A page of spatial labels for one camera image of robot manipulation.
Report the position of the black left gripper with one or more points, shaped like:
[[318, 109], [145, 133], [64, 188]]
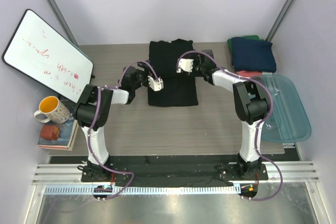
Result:
[[146, 72]]

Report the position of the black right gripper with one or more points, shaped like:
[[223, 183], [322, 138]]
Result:
[[195, 60]]

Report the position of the black printed t-shirt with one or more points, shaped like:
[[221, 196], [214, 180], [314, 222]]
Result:
[[179, 89]]

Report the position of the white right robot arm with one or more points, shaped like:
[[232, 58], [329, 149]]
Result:
[[253, 105]]

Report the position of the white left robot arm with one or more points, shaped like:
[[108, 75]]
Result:
[[92, 111]]

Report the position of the stack of books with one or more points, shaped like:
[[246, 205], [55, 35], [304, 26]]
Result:
[[67, 135]]

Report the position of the folded green t-shirt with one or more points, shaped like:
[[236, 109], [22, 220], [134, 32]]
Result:
[[229, 41]]

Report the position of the folded red t-shirt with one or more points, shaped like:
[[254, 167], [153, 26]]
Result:
[[248, 74]]

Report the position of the folded navy t-shirt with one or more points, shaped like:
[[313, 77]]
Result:
[[253, 55]]

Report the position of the white mug orange inside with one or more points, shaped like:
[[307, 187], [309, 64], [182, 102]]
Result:
[[51, 109]]

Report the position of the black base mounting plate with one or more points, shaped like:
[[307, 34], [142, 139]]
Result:
[[182, 170]]

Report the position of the whiteboard with red writing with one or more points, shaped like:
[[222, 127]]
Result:
[[39, 51]]

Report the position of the blue transparent plastic bin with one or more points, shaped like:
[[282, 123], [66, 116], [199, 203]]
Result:
[[289, 122]]

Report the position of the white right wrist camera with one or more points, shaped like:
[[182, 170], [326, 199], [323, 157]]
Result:
[[185, 65]]

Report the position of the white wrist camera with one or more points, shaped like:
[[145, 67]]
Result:
[[185, 65], [155, 84]]

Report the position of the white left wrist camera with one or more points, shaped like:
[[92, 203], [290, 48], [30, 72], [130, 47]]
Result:
[[155, 84]]

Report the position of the right aluminium corner post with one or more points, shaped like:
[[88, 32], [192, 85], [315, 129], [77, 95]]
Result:
[[280, 18]]

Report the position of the aluminium corner post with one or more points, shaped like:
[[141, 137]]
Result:
[[61, 20], [280, 18]]

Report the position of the aluminium rail frame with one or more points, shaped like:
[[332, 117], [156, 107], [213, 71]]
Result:
[[178, 189]]

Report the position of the left aluminium corner post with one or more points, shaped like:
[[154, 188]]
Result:
[[61, 20]]

